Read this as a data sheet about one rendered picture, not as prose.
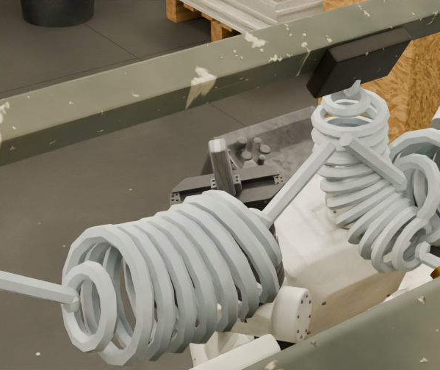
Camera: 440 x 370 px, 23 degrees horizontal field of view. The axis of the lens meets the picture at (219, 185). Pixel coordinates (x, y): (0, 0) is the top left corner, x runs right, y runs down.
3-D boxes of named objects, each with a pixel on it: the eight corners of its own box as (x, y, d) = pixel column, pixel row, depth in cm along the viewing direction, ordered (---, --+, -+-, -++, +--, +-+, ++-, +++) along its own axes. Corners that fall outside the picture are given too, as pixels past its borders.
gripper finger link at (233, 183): (216, 135, 112) (225, 178, 116) (217, 155, 110) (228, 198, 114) (231, 132, 112) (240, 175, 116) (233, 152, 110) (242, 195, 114)
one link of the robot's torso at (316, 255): (137, 271, 181) (179, 128, 155) (293, 211, 198) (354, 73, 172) (233, 412, 167) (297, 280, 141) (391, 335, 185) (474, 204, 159)
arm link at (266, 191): (168, 169, 119) (188, 244, 127) (170, 230, 112) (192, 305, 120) (280, 150, 118) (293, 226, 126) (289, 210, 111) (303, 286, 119)
